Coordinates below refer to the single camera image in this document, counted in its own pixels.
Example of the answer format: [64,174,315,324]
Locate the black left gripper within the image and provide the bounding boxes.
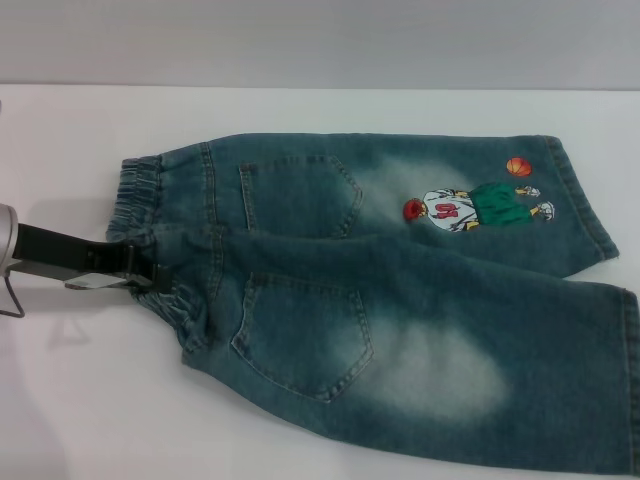
[11,221,174,297]

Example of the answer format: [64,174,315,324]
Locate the blue denim shorts cartoon print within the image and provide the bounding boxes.
[105,130,640,476]

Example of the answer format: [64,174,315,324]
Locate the black cable silver plug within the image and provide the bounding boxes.
[0,272,27,320]

